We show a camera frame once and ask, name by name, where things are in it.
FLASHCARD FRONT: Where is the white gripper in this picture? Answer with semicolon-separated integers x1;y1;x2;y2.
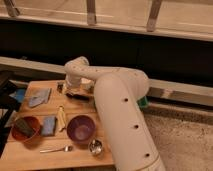
62;75;81;94

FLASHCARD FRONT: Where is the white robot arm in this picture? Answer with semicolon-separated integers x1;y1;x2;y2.
65;57;166;171

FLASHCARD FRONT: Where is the white cup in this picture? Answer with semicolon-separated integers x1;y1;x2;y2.
81;78;94;90

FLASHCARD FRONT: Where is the small metal cup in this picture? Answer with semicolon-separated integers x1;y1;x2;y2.
88;139;103;156

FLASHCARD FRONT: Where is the yellow banana toy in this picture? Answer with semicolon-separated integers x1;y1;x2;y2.
57;106;67;132

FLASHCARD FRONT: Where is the grey-blue cloth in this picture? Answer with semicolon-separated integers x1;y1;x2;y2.
28;88;51;108

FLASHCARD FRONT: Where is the blue sponge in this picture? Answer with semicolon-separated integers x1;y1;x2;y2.
41;116;56;136

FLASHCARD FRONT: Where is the purple bowl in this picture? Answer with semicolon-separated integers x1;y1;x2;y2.
67;115;96;145

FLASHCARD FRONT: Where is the blue item at table edge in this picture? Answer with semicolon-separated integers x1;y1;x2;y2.
11;88;26;103

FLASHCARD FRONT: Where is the orange-red bowl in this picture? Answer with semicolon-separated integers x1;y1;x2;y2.
11;116;41;143

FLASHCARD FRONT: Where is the silver fork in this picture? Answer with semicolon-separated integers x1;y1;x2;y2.
40;146;73;153

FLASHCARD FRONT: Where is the dark green sponge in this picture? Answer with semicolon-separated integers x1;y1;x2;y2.
15;118;35;137

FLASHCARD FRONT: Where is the black chair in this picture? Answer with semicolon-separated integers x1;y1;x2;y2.
0;70;21;156

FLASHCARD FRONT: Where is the green plastic tray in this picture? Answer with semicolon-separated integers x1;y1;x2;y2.
138;97;148;109

